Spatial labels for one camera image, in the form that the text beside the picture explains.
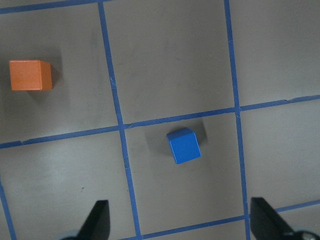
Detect blue wooden block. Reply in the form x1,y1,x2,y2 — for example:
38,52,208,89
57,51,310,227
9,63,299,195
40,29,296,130
166,128,202,165

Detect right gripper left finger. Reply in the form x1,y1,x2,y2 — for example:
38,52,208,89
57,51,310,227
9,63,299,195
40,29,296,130
77,200,110,240

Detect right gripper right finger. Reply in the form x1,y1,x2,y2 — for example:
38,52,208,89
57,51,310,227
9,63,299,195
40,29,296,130
250,197,300,240

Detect orange wooden block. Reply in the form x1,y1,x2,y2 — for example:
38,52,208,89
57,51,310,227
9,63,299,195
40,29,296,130
9,60,53,91

